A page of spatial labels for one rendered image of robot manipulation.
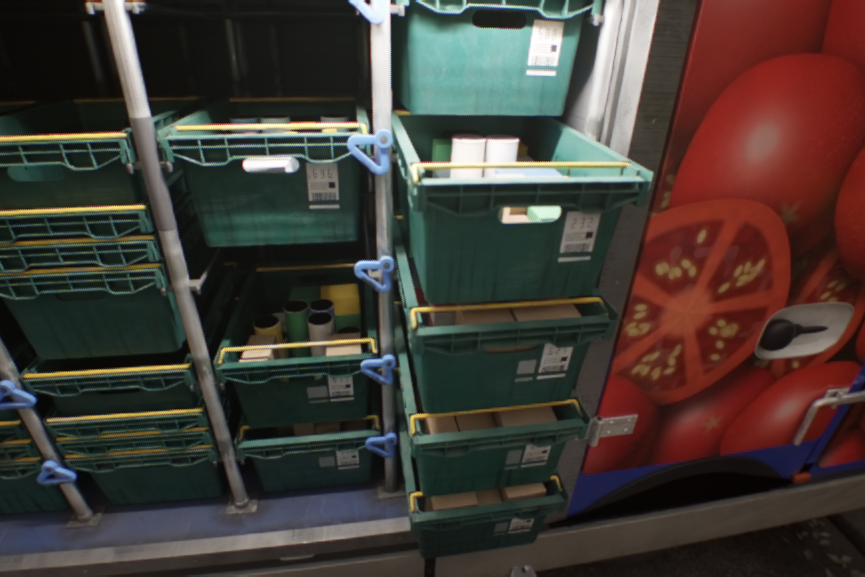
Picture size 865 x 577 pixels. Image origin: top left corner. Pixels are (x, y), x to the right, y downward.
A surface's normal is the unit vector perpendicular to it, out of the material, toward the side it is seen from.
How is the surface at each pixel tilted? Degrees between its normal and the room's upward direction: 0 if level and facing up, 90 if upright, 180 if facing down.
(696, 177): 90
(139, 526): 0
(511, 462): 97
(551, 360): 97
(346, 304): 90
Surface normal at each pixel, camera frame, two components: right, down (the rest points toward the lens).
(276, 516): 0.03, -0.88
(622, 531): 0.16, 0.48
